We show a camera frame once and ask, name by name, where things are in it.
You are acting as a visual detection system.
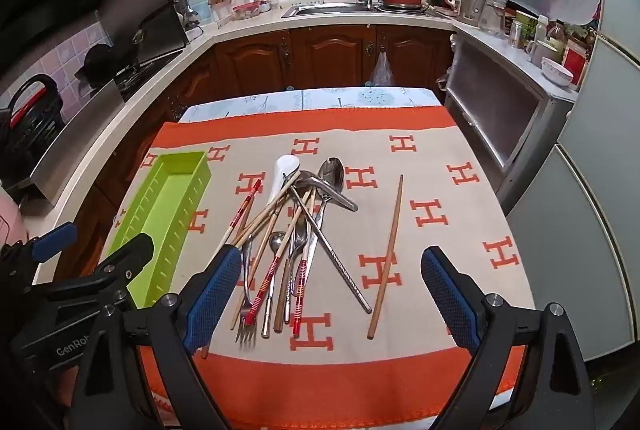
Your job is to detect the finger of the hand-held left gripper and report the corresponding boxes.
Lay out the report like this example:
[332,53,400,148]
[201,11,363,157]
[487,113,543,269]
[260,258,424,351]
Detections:
[45,232,155,311]
[10,222,78,283]

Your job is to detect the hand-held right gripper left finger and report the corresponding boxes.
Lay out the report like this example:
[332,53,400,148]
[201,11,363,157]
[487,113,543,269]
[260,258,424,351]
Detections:
[72,245,243,430]

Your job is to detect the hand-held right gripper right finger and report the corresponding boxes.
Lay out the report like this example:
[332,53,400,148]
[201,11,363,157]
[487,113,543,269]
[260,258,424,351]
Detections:
[421,246,608,430]

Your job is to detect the green plastic utensil tray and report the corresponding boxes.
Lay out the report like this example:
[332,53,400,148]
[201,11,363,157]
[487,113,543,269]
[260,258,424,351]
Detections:
[102,151,212,311]

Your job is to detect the bamboo chopstick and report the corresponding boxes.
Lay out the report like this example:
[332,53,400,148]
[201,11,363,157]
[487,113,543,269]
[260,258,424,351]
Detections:
[230,210,281,331]
[231,170,302,247]

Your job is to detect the long brown wooden chopstick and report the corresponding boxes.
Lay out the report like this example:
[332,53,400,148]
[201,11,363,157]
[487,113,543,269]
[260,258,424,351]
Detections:
[367,174,405,341]

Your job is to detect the white ceramic spoon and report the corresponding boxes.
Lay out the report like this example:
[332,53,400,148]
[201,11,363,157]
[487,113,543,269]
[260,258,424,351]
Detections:
[269,154,302,211]

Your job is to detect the large metal spoon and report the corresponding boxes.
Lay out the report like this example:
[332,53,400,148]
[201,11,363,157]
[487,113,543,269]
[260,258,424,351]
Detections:
[285,156,346,323]

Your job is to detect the pink rice cooker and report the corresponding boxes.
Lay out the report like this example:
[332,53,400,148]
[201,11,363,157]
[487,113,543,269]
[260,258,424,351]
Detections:
[0,187,28,251]

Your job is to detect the low stainless splash guard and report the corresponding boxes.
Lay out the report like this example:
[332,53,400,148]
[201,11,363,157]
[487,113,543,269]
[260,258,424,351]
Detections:
[20,79,126,206]

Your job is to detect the orange beige printed blanket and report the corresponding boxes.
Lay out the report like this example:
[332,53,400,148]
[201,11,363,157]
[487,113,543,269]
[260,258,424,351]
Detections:
[97,105,538,430]

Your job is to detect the black wok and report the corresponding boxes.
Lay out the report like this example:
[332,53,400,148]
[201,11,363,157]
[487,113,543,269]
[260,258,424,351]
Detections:
[75,44,141,86]

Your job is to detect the stainless steel cabinet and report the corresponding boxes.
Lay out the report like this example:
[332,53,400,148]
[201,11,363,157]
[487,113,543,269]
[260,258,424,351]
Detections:
[444,30,576,211]

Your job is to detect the grey refrigerator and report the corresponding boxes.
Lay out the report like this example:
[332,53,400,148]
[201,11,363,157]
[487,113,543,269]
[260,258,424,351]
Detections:
[505,0,640,361]

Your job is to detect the small hanging plastic bag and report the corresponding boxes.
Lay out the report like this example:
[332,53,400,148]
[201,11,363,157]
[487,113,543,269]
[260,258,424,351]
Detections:
[369,51,397,87]

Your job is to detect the tall stainless splash guard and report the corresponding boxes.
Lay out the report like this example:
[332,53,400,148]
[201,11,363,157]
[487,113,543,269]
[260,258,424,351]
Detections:
[97,0,190,66]

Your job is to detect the white bowl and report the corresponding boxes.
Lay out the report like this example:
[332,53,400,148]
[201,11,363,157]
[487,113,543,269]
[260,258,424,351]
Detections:
[541,57,574,86]

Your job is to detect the white kitchen countertop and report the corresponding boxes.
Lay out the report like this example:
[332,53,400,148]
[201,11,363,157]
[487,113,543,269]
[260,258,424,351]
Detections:
[20,0,581,281]

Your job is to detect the brown wooden kitchen cabinets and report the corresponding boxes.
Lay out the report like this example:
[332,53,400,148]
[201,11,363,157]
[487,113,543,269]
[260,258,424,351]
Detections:
[55,24,456,276]

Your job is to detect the red packet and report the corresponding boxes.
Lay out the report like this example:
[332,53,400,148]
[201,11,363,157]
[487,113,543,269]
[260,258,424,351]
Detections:
[562,37,588,83]

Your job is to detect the green label jar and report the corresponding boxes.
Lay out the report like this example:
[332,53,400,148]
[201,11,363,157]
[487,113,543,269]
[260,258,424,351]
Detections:
[510,12,538,51]

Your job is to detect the glass pitcher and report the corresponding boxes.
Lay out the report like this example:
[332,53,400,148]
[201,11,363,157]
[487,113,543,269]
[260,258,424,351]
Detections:
[472,0,507,36]

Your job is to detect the stainless steel sink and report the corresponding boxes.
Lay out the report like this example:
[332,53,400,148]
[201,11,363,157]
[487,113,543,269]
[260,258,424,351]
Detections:
[281,2,381,18]

